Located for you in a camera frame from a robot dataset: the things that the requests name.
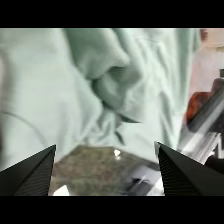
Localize pale green shirt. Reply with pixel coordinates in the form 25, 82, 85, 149
0, 27, 202, 173

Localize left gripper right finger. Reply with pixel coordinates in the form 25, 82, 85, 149
154, 141, 224, 197

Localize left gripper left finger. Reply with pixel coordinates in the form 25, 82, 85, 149
0, 144, 57, 197

